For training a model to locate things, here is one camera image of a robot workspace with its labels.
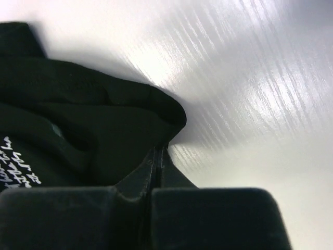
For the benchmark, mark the black floral print t-shirt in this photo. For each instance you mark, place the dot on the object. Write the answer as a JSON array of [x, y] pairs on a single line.
[[63, 124]]

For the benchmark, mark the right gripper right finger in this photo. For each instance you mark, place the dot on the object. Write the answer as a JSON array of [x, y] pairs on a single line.
[[183, 216]]

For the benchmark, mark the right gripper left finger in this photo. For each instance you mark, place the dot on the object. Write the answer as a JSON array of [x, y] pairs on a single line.
[[100, 217]]

